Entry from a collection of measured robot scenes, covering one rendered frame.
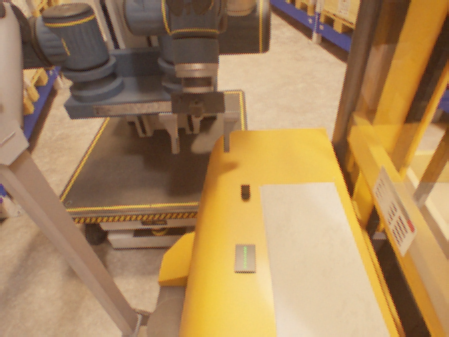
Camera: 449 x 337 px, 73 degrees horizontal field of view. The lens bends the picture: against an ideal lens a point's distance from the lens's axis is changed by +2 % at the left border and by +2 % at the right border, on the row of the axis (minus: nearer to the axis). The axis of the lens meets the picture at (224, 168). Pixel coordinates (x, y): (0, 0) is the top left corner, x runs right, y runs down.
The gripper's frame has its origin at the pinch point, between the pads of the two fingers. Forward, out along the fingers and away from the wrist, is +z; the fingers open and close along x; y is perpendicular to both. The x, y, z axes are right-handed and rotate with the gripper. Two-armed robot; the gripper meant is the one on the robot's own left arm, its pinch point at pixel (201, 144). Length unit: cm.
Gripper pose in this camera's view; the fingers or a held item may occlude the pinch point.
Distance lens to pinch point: 77.5
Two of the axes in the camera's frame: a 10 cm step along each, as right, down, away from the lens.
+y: -0.3, 3.0, -9.5
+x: 10.0, -0.2, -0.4
